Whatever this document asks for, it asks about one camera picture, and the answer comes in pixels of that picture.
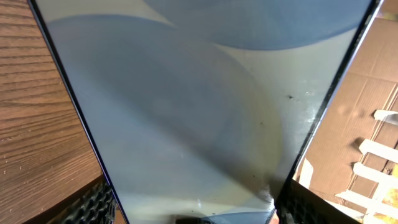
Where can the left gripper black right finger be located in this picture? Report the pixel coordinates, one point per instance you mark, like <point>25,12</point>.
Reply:
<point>297,205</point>

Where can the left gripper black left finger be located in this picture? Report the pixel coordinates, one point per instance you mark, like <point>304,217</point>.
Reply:
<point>93,204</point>

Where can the Samsung Galaxy smartphone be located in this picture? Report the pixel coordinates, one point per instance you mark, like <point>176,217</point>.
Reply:
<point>201,109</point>

